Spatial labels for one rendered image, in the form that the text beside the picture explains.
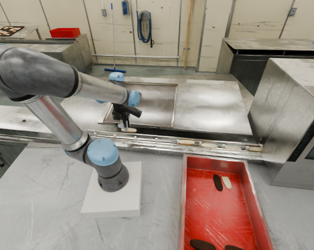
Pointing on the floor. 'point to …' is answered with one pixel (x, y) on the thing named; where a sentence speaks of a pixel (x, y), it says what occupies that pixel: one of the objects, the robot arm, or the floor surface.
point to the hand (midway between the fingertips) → (128, 128)
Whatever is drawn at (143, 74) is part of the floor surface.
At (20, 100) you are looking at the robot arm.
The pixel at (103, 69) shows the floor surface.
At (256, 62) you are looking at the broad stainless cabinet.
